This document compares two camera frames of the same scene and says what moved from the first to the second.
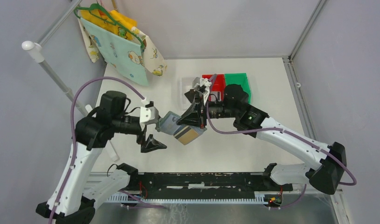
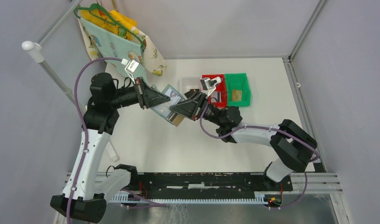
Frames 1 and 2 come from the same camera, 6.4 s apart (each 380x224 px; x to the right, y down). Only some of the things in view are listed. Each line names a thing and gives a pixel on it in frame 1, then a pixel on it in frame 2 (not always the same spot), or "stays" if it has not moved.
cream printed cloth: [152, 61] stays
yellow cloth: [127, 23] stays
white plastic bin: [186, 85] stays
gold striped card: [186, 135] to [176, 119]
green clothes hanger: [115, 23] stays
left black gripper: [151, 144] to [144, 92]
